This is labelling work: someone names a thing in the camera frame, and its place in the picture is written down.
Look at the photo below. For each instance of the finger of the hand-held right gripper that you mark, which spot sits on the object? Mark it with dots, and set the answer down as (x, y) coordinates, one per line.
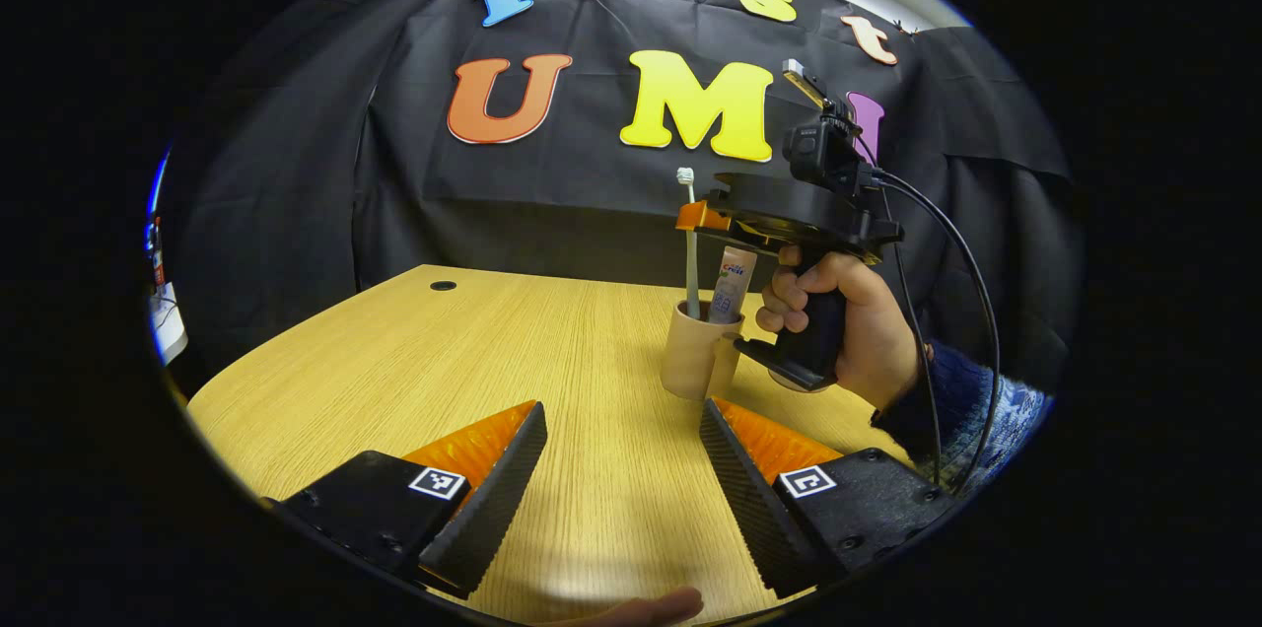
(702, 218)

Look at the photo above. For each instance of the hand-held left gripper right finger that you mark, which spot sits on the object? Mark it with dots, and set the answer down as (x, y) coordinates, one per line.
(754, 499)

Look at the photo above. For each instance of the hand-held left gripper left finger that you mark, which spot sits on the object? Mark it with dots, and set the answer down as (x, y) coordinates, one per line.
(498, 499)

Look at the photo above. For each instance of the green toothbrush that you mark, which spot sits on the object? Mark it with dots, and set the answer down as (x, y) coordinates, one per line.
(692, 272)

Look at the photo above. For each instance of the white toothpaste tube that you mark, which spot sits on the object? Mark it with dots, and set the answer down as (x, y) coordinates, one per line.
(732, 287)

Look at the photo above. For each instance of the brown round coaster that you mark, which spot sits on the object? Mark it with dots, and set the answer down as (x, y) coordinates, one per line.
(786, 382)

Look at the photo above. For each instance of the beige cup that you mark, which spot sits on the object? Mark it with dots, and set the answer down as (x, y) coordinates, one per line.
(690, 361)

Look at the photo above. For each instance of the wooden desktop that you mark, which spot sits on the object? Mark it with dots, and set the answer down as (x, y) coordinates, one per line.
(493, 371)

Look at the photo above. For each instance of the black backdrop cloth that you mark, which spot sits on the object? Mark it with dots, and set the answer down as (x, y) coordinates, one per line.
(552, 203)

